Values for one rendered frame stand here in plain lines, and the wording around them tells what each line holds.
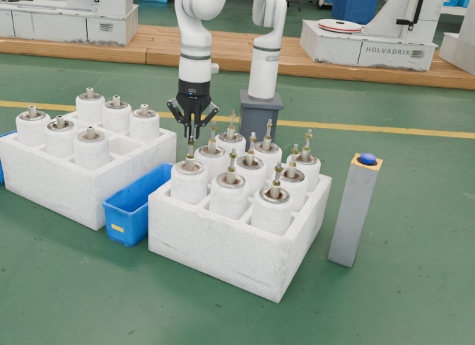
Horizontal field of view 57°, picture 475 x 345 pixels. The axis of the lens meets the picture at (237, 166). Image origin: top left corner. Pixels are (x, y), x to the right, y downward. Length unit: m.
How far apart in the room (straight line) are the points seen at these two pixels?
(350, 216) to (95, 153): 0.72
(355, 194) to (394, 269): 0.28
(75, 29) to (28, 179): 1.76
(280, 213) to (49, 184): 0.71
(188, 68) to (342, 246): 0.64
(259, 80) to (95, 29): 1.75
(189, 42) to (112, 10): 2.11
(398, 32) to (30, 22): 2.44
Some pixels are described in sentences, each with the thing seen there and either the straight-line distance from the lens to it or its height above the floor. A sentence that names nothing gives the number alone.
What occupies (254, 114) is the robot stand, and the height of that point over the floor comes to 0.26.
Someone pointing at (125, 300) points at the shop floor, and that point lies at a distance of 1.13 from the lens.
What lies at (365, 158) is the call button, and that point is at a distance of 1.16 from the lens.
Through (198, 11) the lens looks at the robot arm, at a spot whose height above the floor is 0.65.
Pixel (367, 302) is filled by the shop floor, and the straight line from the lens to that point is 1.22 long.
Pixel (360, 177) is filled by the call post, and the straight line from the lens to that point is 1.16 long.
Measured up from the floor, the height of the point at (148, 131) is 0.21.
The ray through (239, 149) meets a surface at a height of 0.23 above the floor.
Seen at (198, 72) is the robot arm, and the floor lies 0.51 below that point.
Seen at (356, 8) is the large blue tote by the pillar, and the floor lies 0.18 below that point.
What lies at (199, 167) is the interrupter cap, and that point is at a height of 0.25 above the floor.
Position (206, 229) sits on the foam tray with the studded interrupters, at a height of 0.14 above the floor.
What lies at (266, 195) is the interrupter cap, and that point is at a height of 0.25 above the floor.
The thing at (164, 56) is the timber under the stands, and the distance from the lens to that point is 2.95.
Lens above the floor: 0.80
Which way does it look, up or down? 28 degrees down
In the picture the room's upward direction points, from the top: 6 degrees clockwise
